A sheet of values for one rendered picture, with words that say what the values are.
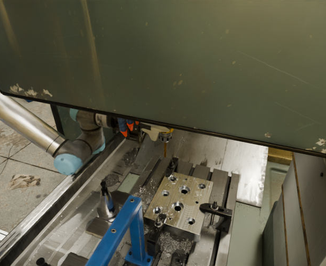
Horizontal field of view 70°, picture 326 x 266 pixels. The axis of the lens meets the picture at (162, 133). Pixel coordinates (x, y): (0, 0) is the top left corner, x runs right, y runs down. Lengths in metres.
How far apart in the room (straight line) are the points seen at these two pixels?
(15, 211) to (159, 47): 2.46
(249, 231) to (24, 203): 2.03
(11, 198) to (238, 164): 2.15
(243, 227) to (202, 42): 1.30
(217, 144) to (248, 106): 1.46
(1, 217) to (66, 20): 2.41
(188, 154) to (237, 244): 0.66
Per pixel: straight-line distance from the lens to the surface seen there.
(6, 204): 2.75
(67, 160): 0.77
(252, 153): 1.74
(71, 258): 0.68
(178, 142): 1.76
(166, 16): 0.28
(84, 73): 0.36
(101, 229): 0.70
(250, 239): 1.45
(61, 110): 1.30
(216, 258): 1.02
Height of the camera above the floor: 1.78
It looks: 33 degrees down
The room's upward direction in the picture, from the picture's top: straight up
